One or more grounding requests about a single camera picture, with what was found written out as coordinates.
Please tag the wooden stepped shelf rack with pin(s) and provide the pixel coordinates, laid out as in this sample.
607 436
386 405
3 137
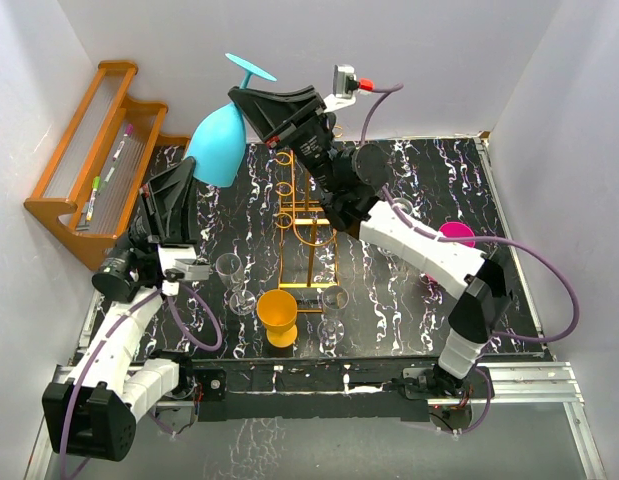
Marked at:
85 151

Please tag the orange plastic wine glass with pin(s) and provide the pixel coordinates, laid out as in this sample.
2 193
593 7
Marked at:
277 310

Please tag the magenta plastic wine glass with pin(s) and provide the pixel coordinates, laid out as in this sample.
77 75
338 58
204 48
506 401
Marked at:
455 229

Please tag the gold wire glass rack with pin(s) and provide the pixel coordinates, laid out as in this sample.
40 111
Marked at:
308 246

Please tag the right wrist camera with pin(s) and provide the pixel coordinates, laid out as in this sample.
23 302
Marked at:
346 85

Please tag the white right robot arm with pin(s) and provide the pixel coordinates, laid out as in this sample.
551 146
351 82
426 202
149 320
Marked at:
352 184

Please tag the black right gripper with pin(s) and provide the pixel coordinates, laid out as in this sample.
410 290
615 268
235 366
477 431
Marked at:
271 113

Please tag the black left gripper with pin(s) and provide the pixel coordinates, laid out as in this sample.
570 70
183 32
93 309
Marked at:
166 206

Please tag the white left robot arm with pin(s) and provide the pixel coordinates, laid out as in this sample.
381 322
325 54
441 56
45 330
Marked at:
94 412

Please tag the clear flute glass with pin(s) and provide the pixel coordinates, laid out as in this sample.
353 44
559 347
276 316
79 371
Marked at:
230 270

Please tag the pink cap marker pen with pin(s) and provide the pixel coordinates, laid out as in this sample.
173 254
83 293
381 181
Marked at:
127 133

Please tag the green cap marker pen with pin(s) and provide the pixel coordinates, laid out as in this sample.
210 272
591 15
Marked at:
92 199

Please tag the aluminium frame rail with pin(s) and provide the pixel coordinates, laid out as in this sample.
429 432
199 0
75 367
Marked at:
535 423

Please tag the blue plastic wine glass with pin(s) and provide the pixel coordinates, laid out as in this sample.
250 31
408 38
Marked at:
218 146

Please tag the grey clear wine glass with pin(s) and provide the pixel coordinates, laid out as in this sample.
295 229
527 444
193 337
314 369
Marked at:
407 208

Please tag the clear wine glass front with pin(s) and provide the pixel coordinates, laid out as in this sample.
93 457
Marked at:
334 301

